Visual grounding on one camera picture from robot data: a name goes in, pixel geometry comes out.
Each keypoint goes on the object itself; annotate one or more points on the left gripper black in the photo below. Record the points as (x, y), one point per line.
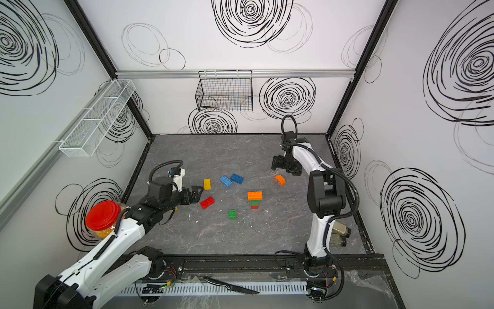
(196, 196)

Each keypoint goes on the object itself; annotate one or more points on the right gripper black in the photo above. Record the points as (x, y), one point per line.
(296, 168)

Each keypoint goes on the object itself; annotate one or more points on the orange long lego brick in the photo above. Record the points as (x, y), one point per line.
(255, 196)

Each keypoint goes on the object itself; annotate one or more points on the orange half-round lego piece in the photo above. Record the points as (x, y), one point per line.
(279, 180)

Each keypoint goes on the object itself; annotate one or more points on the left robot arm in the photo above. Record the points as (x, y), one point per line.
(90, 282)

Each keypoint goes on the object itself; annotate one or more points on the red long lego brick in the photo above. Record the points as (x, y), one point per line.
(207, 203)

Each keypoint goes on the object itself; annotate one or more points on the yellow lego brick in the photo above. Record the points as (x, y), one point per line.
(207, 184)

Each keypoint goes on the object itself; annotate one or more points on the light blue lego brick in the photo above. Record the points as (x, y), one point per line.
(226, 181)

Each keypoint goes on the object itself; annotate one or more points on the dark blue lego brick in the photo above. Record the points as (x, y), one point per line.
(237, 179)

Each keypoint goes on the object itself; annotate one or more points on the glass bottle tan lid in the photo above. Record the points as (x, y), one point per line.
(341, 229)

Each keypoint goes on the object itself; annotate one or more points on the glass jar green contents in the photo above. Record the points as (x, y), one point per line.
(337, 241)

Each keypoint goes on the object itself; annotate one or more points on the red-lidded jar yellow contents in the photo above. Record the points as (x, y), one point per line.
(102, 218)

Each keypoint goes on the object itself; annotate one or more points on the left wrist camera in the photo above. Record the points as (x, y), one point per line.
(177, 175)

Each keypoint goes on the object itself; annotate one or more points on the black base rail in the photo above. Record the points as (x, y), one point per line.
(290, 265)

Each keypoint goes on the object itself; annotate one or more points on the black wire basket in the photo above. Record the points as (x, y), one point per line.
(227, 90)

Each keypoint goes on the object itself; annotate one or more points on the white slotted cable duct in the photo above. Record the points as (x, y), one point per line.
(206, 289)

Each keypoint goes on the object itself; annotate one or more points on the clear plastic wall shelf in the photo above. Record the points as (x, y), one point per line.
(107, 117)

